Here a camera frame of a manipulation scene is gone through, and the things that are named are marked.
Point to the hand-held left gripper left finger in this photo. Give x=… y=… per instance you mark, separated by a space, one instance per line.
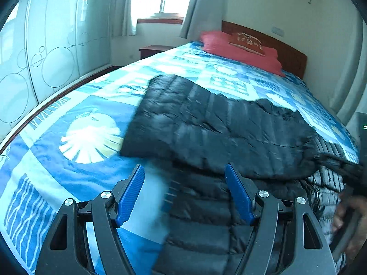
x=132 y=194

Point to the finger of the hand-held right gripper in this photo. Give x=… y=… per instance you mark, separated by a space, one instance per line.
x=337 y=163

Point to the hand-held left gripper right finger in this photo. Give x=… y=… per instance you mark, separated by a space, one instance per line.
x=239 y=194

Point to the black puffer jacket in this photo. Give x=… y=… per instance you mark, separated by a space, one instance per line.
x=206 y=126

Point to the person's right hand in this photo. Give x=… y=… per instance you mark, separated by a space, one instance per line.
x=341 y=216

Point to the grey curtain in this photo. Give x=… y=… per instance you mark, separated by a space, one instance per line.
x=354 y=71
x=203 y=3

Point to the bed with blue printed sheet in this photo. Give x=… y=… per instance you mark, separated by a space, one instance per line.
x=86 y=114

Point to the wooden bed headboard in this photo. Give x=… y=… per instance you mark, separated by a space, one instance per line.
x=289 y=56

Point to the wooden nightstand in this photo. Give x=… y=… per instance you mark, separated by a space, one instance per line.
x=152 y=51

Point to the small dark red printed cushion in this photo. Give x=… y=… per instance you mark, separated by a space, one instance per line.
x=248 y=43

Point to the red pillow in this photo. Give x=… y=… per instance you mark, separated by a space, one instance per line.
x=218 y=43

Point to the white wardrobe with circle pattern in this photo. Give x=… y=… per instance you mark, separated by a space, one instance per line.
x=51 y=34

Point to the sheer white curtain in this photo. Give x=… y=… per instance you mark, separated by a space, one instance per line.
x=124 y=5

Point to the white wall outlet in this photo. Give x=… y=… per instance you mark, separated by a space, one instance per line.
x=277 y=31

